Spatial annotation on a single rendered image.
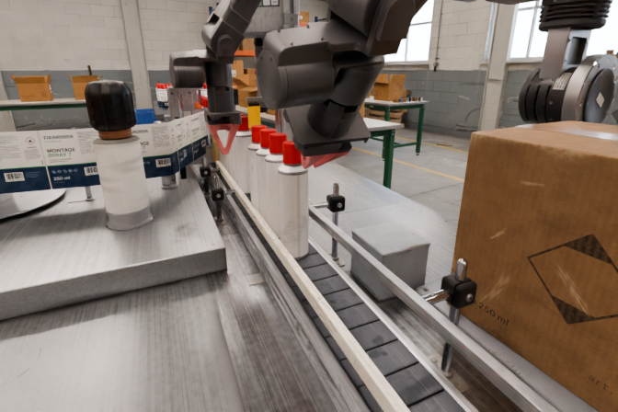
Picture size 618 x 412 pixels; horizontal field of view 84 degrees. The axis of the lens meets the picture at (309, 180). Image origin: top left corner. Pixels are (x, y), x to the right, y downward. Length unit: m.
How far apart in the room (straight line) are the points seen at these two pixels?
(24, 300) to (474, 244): 0.68
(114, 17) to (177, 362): 8.07
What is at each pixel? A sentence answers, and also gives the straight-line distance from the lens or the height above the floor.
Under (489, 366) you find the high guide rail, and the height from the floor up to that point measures 0.96.
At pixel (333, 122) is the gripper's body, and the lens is 0.41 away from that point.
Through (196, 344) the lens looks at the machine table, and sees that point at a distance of 0.56.
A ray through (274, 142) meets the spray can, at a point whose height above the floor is 1.07.
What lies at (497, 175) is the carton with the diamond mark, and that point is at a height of 1.07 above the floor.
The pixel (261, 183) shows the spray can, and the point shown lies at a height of 0.98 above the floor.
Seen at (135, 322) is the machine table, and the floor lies 0.83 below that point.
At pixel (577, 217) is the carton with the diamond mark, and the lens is 0.45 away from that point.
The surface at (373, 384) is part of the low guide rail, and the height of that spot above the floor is 0.91.
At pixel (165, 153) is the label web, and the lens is 1.01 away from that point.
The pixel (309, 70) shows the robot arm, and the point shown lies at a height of 1.20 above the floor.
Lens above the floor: 1.20
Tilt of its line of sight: 18 degrees down
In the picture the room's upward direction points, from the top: straight up
